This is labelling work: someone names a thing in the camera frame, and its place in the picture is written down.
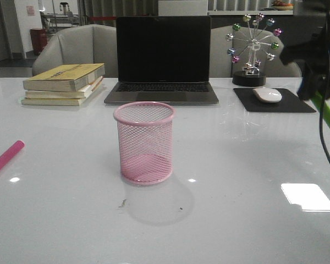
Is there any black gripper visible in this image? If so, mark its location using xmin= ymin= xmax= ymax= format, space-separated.
xmin=279 ymin=1 xmax=330 ymax=100

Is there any green marker pen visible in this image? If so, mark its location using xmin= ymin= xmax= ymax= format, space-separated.
xmin=311 ymin=92 xmax=330 ymax=129

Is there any pink marker pen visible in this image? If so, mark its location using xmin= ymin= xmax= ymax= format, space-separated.
xmin=0 ymin=140 xmax=25 ymax=170

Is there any pink mesh pen holder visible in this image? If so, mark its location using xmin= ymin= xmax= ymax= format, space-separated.
xmin=113 ymin=101 xmax=175 ymax=185

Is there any black mouse pad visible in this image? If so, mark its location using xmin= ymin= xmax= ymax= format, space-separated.
xmin=233 ymin=88 xmax=316 ymax=113

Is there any fruit bowl on counter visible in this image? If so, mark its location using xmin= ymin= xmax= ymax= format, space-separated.
xmin=272 ymin=0 xmax=294 ymax=10

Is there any white computer mouse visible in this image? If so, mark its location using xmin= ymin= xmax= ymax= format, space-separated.
xmin=252 ymin=87 xmax=282 ymax=103

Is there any ferris wheel desk toy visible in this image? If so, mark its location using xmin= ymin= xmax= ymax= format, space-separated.
xmin=225 ymin=13 xmax=283 ymax=87

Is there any right grey armchair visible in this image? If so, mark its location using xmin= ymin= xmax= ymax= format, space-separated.
xmin=209 ymin=25 xmax=302 ymax=78

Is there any grey armchair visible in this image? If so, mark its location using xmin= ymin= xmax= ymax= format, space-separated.
xmin=32 ymin=24 xmax=118 ymax=78
xmin=209 ymin=25 xmax=302 ymax=78

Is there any grey open laptop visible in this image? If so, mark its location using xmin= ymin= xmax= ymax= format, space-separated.
xmin=104 ymin=16 xmax=219 ymax=105

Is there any left grey armchair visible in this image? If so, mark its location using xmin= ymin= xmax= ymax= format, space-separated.
xmin=32 ymin=24 xmax=118 ymax=78

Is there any middle cream book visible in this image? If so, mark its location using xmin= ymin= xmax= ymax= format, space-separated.
xmin=25 ymin=76 xmax=103 ymax=99

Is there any top yellow book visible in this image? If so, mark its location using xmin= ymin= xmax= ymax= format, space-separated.
xmin=23 ymin=63 xmax=105 ymax=92

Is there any yellow book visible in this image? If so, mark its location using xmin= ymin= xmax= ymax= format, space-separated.
xmin=23 ymin=63 xmax=105 ymax=92
xmin=21 ymin=85 xmax=100 ymax=106

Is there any red trash bin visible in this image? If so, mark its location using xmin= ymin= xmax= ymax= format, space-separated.
xmin=30 ymin=28 xmax=47 ymax=55

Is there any bottom yellow book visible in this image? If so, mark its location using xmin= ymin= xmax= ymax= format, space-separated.
xmin=21 ymin=85 xmax=100 ymax=106

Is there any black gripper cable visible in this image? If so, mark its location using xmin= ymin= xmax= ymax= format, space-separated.
xmin=318 ymin=10 xmax=330 ymax=185

